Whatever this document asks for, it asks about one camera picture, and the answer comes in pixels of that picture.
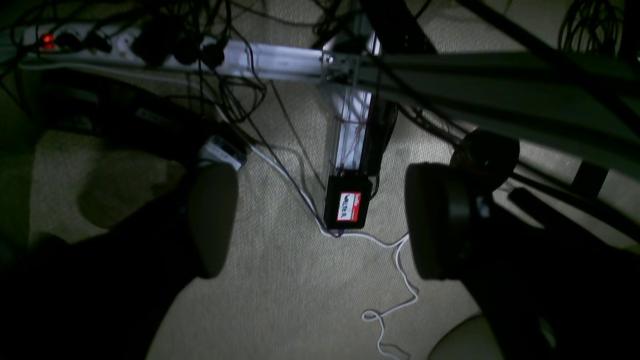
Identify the white power strip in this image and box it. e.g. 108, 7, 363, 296
20, 23, 259, 77

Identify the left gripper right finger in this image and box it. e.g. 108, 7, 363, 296
404, 162, 639, 360

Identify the aluminium frame rail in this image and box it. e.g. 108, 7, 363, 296
217, 33, 394, 177

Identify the white cable on floor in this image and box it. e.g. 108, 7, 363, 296
250, 145, 421, 360

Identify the coiled black cable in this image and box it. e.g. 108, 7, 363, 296
557, 0, 626, 56

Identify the red white label box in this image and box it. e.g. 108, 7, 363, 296
322, 173, 373, 230

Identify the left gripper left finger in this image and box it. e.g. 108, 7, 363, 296
1, 162, 239, 360

